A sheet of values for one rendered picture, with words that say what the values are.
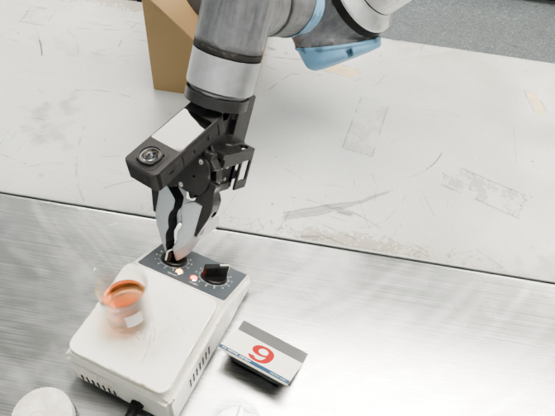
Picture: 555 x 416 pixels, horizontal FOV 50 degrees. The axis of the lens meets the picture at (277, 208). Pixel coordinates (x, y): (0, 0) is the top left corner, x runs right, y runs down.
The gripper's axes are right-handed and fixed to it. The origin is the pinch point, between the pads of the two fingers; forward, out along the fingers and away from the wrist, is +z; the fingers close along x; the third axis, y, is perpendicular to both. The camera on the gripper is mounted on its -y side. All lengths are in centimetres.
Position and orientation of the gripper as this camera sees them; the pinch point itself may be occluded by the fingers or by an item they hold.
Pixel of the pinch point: (171, 249)
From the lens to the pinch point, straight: 73.2
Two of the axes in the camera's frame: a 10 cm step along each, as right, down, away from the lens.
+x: -8.1, -4.3, 4.1
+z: -2.6, 8.8, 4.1
